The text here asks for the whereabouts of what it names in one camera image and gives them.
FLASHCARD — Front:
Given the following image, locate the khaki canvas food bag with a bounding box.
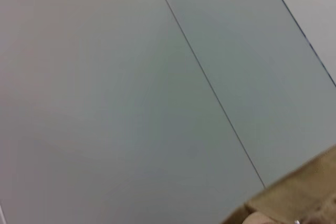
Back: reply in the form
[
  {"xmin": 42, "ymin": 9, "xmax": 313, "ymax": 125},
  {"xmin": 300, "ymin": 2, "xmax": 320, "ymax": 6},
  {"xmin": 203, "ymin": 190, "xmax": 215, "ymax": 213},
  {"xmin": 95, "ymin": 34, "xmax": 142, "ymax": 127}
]
[{"xmin": 219, "ymin": 144, "xmax": 336, "ymax": 224}]

